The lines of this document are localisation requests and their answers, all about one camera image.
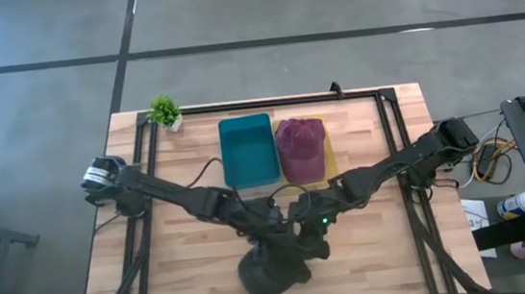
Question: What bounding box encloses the black aluminium table frame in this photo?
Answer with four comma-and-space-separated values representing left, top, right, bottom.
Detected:
68, 78, 488, 294

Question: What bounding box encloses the black power adapter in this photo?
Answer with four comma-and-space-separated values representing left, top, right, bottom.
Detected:
474, 143, 501, 176

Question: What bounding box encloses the yellow cable bundle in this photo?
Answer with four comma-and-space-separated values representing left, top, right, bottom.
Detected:
466, 136, 522, 188

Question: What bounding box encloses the green plant in white pot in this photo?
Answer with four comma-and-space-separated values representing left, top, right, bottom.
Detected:
145, 92, 186, 135

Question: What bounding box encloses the dark green baseball cap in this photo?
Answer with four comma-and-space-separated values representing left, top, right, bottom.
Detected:
235, 236, 315, 294

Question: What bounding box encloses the white spray bottle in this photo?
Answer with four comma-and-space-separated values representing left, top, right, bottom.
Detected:
495, 189, 525, 222

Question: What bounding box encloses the black strap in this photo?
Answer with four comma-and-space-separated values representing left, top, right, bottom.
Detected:
470, 210, 525, 252

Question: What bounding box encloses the black clamp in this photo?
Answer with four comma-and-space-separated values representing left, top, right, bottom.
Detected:
328, 80, 347, 101

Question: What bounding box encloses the black cable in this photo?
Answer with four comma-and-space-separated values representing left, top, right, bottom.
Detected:
265, 180, 316, 215
184, 155, 241, 199

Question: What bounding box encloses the teal plastic bin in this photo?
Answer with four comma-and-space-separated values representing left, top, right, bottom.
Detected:
216, 111, 284, 193

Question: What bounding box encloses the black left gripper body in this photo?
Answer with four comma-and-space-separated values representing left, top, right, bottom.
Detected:
236, 196, 302, 251

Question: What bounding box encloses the maroon baseball cap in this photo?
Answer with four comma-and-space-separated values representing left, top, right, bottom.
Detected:
272, 114, 333, 187

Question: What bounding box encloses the pink container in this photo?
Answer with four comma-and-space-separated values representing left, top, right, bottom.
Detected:
509, 238, 525, 262

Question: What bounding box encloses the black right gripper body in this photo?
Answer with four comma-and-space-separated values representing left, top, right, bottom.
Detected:
286, 189, 351, 261

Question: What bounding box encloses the white paper sheet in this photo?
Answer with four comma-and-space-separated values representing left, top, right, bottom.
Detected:
460, 195, 499, 262

